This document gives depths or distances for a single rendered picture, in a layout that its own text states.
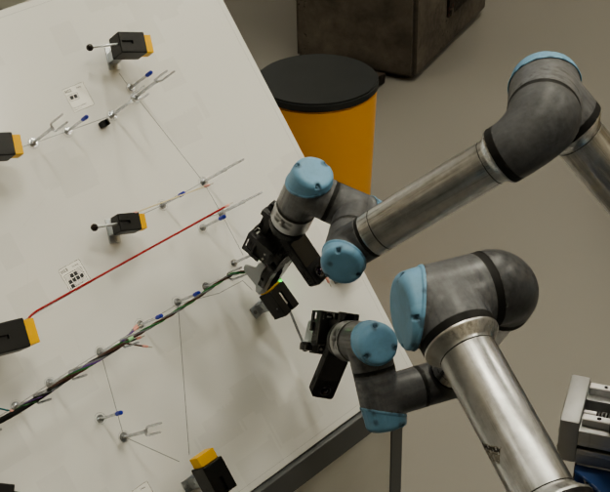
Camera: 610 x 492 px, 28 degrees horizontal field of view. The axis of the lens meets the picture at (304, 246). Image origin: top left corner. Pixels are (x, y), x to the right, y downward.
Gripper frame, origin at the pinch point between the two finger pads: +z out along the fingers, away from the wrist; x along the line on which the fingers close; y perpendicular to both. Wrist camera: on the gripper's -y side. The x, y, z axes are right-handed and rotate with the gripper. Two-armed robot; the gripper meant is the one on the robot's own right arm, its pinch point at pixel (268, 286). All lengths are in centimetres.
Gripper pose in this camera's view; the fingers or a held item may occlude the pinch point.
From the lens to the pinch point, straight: 238.8
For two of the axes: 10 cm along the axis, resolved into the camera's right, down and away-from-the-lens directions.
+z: -2.9, 5.5, 7.8
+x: -6.0, 5.3, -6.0
